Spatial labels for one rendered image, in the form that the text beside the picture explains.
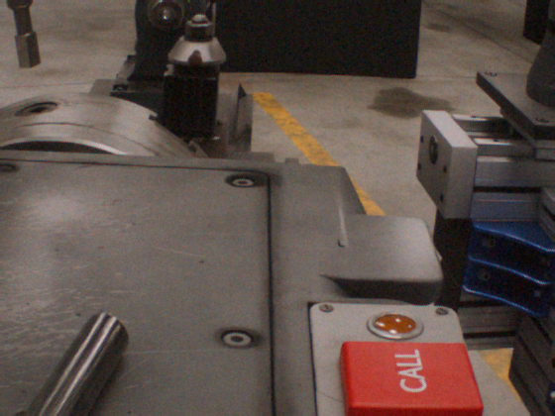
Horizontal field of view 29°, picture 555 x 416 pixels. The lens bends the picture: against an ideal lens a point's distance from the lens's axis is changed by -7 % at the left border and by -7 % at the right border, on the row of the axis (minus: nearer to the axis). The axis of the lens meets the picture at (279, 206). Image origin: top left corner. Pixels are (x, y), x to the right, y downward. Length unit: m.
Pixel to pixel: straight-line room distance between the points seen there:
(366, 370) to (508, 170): 0.84
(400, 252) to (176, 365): 0.18
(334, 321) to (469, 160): 0.75
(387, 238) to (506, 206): 0.68
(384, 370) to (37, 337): 0.16
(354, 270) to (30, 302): 0.18
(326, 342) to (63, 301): 0.13
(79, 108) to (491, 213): 0.58
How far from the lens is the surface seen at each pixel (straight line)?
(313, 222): 0.67
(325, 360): 0.52
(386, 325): 0.56
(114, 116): 0.92
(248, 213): 0.68
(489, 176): 1.31
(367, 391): 0.48
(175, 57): 1.52
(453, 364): 0.51
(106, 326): 0.50
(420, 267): 0.63
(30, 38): 0.92
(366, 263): 0.63
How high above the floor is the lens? 1.51
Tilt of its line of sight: 22 degrees down
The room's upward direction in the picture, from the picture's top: 4 degrees clockwise
